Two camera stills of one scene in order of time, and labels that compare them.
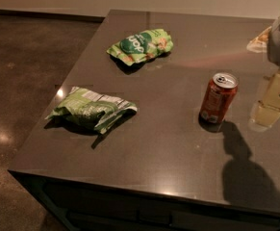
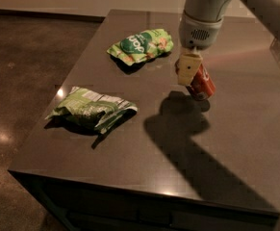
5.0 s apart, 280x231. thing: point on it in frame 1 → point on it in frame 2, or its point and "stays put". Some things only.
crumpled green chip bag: (91, 109) stays put
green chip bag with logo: (142, 45) stays put
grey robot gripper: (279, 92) → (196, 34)
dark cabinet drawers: (81, 206) stays put
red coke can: (218, 97) → (202, 86)
